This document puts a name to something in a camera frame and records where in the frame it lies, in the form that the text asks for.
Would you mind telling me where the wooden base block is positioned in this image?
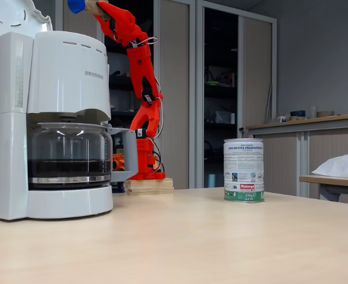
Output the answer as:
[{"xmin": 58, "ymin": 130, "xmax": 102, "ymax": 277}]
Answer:
[{"xmin": 123, "ymin": 177, "xmax": 175, "ymax": 195}]

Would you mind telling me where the white drip coffee maker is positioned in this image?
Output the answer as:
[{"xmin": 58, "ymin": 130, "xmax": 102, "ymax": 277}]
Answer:
[{"xmin": 0, "ymin": 31, "xmax": 114, "ymax": 221}]

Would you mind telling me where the white coffee tin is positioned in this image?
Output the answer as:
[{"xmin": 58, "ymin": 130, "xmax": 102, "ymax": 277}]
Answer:
[{"xmin": 223, "ymin": 138, "xmax": 265, "ymax": 203}]

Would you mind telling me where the beige open storage cabinet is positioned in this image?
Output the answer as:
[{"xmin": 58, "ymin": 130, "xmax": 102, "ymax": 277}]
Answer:
[
  {"xmin": 55, "ymin": 0, "xmax": 197, "ymax": 190},
  {"xmin": 196, "ymin": 0, "xmax": 278, "ymax": 196}
]

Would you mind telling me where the white plastic bag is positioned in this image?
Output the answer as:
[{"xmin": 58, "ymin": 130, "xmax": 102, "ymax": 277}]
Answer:
[{"xmin": 311, "ymin": 150, "xmax": 348, "ymax": 179}]

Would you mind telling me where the blue wooden-handled scoop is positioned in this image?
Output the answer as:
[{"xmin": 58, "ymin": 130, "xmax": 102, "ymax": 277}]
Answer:
[{"xmin": 67, "ymin": 0, "xmax": 109, "ymax": 21}]

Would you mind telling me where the wooden desk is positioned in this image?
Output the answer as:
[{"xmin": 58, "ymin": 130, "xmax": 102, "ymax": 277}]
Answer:
[{"xmin": 299, "ymin": 174, "xmax": 348, "ymax": 202}]

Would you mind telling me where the white plastic coffee maker lid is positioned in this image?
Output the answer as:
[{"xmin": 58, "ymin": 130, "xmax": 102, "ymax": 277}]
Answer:
[{"xmin": 0, "ymin": 0, "xmax": 53, "ymax": 50}]

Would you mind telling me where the low sideboard wooden top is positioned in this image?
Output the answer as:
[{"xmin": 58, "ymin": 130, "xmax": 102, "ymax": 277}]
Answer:
[{"xmin": 246, "ymin": 112, "xmax": 348, "ymax": 205}]

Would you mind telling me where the glass carafe grey handle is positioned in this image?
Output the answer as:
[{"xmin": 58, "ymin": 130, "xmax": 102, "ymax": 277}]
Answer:
[{"xmin": 27, "ymin": 122, "xmax": 139, "ymax": 190}]

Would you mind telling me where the orange clamp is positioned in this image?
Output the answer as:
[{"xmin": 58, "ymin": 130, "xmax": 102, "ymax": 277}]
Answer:
[{"xmin": 112, "ymin": 153, "xmax": 126, "ymax": 172}]

